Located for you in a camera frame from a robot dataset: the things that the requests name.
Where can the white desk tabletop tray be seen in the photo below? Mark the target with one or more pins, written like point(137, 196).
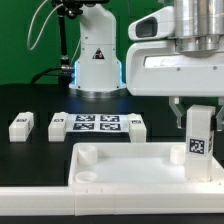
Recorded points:
point(135, 163)

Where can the white L-shaped fence bar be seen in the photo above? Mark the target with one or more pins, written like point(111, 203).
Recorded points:
point(111, 200)

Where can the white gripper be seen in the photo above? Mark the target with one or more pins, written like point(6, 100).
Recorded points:
point(155, 68)

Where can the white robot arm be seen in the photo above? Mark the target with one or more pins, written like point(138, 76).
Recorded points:
point(178, 52)

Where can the black camera stand pole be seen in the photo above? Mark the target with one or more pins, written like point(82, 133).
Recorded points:
point(71, 9)

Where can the fiducial marker sheet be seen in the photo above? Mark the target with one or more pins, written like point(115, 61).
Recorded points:
point(97, 123)

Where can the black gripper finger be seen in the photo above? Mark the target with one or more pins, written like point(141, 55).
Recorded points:
point(217, 122)

